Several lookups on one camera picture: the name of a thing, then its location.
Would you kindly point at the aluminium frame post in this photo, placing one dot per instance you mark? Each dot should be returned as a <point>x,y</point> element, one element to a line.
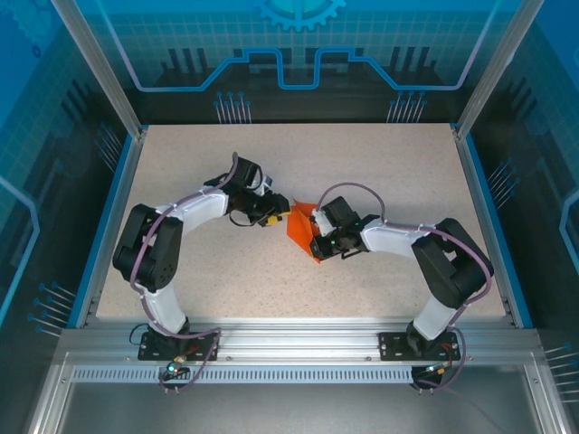
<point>493,68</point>
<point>105,68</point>

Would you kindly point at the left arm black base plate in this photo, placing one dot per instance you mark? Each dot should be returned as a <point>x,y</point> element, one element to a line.
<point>147,355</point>

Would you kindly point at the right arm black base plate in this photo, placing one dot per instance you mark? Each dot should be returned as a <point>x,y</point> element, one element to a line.
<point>391,348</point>

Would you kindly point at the aluminium mounting rail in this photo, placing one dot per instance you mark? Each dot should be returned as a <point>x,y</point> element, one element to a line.
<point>298,336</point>

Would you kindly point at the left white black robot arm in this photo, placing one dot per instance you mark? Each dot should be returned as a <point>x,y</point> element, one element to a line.
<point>203,210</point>

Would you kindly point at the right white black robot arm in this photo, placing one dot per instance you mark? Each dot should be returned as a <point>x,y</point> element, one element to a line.
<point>389,235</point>

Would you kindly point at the orange paper sheet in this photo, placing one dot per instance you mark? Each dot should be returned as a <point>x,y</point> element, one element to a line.
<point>298,223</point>

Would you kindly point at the aluminium blue side rail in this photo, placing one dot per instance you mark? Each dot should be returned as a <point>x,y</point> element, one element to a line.
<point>115,217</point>
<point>475,181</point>

